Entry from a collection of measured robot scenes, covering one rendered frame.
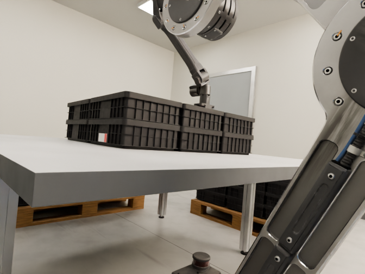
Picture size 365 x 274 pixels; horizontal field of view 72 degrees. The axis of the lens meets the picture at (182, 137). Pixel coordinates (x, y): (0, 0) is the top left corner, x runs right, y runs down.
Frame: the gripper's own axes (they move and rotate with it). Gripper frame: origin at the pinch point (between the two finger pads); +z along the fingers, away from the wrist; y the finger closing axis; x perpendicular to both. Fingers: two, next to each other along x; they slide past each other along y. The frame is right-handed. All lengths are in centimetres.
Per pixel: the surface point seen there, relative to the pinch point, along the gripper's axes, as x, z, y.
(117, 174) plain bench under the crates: 66, 18, 80
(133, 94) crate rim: 8.8, -4.5, 48.6
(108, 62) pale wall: -347, -124, -85
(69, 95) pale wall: -343, -51, -23
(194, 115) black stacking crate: 7.5, -1.1, 13.3
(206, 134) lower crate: 7.4, 7.6, 4.2
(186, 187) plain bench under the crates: 64, 21, 66
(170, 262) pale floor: -21, 87, -3
